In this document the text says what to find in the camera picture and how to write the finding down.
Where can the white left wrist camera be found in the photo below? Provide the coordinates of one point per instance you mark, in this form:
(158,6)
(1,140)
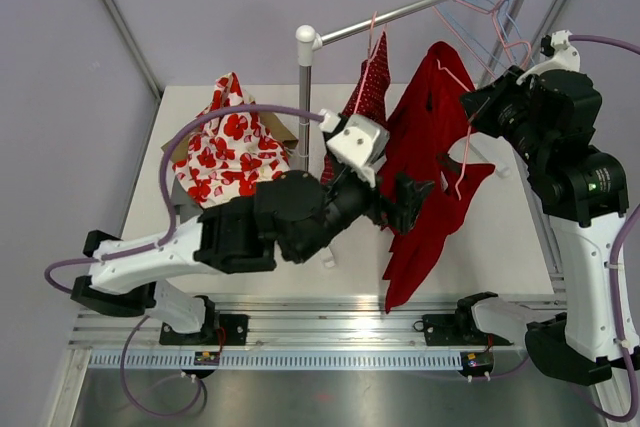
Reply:
(356,142)

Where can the grey pleated skirt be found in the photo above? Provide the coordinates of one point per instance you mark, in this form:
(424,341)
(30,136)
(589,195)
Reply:
(181,200)

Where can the silver clothes rack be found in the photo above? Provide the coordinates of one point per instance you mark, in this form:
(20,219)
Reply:
(309,41)

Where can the aluminium mounting rail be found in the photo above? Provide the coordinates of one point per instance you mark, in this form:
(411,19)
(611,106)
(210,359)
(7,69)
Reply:
(355,322)

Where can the red skirt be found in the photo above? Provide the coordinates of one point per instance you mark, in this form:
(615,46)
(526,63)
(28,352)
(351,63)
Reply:
(423,127)

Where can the red white floral garment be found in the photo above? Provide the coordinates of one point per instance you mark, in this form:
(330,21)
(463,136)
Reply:
(227,157)

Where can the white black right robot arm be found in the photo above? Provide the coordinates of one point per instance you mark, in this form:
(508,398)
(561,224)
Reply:
(548,119)

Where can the light blue wire hanger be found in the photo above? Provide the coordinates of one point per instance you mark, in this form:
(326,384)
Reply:
(509,39)

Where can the red polka dot garment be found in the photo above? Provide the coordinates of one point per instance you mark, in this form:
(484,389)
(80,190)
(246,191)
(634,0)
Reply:
(372,92)

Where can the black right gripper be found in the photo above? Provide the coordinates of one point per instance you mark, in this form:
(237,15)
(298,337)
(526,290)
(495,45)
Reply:
(482,106)

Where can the tan skirt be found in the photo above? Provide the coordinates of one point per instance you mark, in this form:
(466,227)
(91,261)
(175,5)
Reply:
(269,119)

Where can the white slotted cable duct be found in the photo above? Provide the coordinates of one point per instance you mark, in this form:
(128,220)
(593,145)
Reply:
(260,360)

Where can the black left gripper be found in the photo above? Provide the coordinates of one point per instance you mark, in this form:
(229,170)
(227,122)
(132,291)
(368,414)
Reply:
(400,214)

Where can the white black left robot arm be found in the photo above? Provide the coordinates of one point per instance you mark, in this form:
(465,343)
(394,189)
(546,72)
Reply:
(293,217)

